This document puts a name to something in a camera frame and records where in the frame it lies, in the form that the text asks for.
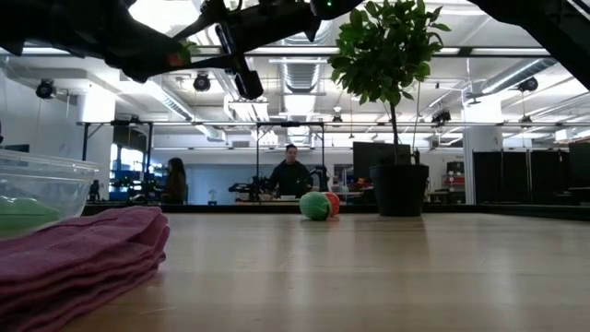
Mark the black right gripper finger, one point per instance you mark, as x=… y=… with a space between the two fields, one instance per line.
x=198 y=28
x=212 y=64

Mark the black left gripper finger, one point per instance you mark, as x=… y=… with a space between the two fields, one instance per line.
x=138 y=55

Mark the small red toy strawberry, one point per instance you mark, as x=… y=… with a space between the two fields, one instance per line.
x=176 y=59

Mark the clear plastic tupperware container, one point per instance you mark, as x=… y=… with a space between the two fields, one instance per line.
x=55 y=180

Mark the large green toy avocado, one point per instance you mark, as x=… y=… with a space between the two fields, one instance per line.
x=315 y=206

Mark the red toy tomato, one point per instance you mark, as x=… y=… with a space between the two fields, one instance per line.
x=335 y=204

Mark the small green toy cucumber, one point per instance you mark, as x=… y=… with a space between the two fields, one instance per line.
x=23 y=214

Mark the black background robot arm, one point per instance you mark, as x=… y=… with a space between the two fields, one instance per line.
x=246 y=188

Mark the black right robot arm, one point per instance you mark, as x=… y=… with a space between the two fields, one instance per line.
x=553 y=27

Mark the black ceiling spot lamp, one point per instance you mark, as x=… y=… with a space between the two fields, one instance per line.
x=441 y=117
x=45 y=89
x=201 y=83
x=528 y=85

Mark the green leafy plant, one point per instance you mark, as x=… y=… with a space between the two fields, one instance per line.
x=387 y=50

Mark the person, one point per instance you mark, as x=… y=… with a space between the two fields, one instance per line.
x=290 y=177
x=175 y=182

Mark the large black monitor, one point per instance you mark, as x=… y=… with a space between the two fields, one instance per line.
x=373 y=159

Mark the black plant pot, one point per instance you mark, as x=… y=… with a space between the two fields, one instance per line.
x=399 y=191

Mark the purple folded cloth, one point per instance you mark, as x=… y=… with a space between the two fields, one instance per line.
x=78 y=258

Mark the black partition screen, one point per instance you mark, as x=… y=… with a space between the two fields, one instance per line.
x=507 y=175

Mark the silver ceiling air duct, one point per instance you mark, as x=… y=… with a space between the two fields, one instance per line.
x=302 y=77

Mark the black background rig frame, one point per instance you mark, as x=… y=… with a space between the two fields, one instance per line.
x=289 y=124
x=115 y=123

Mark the small black wall monitor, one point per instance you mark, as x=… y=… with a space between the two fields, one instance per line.
x=16 y=147

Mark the black aluminium table frame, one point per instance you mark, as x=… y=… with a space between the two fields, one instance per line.
x=507 y=211

